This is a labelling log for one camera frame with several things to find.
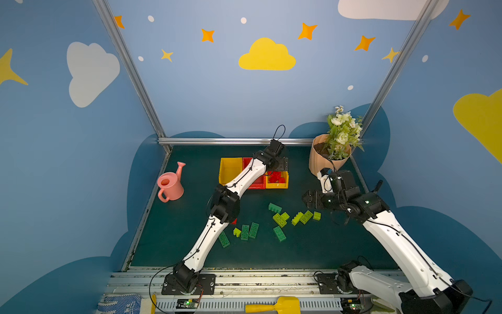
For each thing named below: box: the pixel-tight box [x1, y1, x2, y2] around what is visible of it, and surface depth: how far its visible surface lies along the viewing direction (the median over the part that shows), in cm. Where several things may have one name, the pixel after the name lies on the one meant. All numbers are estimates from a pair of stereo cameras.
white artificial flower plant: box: [324, 105, 365, 161], surface depth 95 cm
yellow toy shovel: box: [244, 296, 301, 314], surface depth 70 cm
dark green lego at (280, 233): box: [273, 225, 287, 242], surface depth 88 cm
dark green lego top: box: [267, 202, 283, 214], surface depth 95 cm
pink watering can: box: [156, 161, 186, 204], surface depth 95 cm
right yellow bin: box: [265, 170, 289, 190], surface depth 103 cm
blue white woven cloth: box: [96, 293, 142, 314], surface depth 70 cm
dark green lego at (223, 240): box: [218, 230, 231, 248], surface depth 86 cm
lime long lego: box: [272, 211, 290, 229], surface depth 93 cm
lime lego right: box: [299, 209, 314, 225], surface depth 93 cm
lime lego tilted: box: [291, 211, 304, 227], surface depth 92 cm
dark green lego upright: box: [240, 224, 250, 241], surface depth 88 cm
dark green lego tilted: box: [248, 221, 260, 239], surface depth 89 cm
